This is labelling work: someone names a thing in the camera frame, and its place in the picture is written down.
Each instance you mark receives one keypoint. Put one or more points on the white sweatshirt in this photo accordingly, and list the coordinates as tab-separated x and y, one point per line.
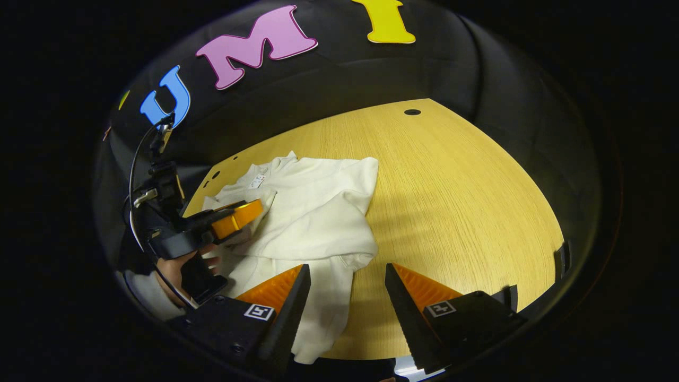
313	212

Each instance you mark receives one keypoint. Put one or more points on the white paper hang tag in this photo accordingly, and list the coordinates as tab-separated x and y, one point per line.
257	181

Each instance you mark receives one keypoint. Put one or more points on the black table clamp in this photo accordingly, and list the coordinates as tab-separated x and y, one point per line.
563	260
505	298

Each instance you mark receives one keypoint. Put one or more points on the black backdrop cloth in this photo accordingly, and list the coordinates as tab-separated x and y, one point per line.
371	74

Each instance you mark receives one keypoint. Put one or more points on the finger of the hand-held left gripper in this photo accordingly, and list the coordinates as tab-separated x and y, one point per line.
238	217

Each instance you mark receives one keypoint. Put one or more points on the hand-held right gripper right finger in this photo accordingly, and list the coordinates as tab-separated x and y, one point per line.
408	323

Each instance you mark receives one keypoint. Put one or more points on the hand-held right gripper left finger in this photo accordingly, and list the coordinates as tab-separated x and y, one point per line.
286	323

